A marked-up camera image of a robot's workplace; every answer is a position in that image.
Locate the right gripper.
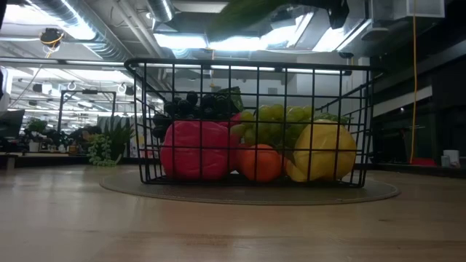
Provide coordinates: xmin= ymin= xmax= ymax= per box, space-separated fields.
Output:
xmin=289 ymin=0 xmax=350 ymax=30

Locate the green cucumber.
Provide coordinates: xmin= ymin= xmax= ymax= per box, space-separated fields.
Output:
xmin=207 ymin=0 xmax=292 ymax=41

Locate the green grape bunch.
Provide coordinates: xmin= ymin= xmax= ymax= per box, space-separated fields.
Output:
xmin=229 ymin=103 xmax=352 ymax=150

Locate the yellow bell pepper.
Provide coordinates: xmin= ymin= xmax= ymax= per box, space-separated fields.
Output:
xmin=285 ymin=119 xmax=358 ymax=183

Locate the black grape bunch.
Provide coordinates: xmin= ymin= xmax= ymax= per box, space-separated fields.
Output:
xmin=151 ymin=86 xmax=245 ymax=141

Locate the orange mandarin cluster with leaf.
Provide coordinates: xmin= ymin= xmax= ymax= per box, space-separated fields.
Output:
xmin=235 ymin=143 xmax=288 ymax=183

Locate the red bell pepper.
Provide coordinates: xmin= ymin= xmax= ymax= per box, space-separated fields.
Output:
xmin=159 ymin=119 xmax=237 ymax=182

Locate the white ceiling unit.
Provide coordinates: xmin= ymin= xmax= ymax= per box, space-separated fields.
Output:
xmin=369 ymin=0 xmax=446 ymax=21

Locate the ceiling light panel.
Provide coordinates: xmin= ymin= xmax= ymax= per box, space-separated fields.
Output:
xmin=156 ymin=32 xmax=263 ymax=52

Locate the white cup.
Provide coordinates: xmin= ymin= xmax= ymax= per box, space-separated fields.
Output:
xmin=440 ymin=148 xmax=461 ymax=168

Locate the grey round mat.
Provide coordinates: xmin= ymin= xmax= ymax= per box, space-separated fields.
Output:
xmin=99 ymin=170 xmax=401 ymax=207

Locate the green artificial plant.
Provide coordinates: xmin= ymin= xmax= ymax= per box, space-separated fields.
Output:
xmin=87 ymin=122 xmax=135 ymax=168

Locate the potted plant with white pot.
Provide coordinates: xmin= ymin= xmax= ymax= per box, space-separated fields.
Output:
xmin=25 ymin=118 xmax=49 ymax=153

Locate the dark monitor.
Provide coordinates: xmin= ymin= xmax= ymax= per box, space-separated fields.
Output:
xmin=0 ymin=108 xmax=25 ymax=139

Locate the hanging yellow cable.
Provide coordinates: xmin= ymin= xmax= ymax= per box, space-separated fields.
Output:
xmin=409 ymin=0 xmax=419 ymax=164

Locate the black wire basket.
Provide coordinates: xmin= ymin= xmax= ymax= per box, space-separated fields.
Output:
xmin=124 ymin=57 xmax=383 ymax=189

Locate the silver ventilation duct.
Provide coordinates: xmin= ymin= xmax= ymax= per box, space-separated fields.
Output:
xmin=28 ymin=0 xmax=134 ymax=63
xmin=146 ymin=0 xmax=175 ymax=23

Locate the black background rack frame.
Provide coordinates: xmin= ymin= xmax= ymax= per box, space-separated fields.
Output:
xmin=58 ymin=89 xmax=117 ymax=128

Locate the black cable reel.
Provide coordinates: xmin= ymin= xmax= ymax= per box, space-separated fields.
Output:
xmin=39 ymin=28 xmax=66 ymax=48

